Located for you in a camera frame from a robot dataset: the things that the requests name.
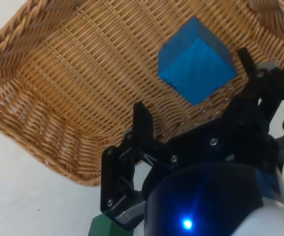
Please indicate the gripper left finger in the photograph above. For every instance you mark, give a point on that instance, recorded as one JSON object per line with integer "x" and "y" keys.
{"x": 143, "y": 123}

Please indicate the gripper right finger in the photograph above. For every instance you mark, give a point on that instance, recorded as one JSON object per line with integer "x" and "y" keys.
{"x": 247, "y": 71}

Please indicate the blue cube block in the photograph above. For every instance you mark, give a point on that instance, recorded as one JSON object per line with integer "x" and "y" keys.
{"x": 196, "y": 68}

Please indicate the wicker basket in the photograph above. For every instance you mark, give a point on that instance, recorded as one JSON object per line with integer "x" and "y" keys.
{"x": 83, "y": 86}

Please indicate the green cube block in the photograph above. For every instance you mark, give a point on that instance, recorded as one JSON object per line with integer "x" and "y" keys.
{"x": 102, "y": 226}

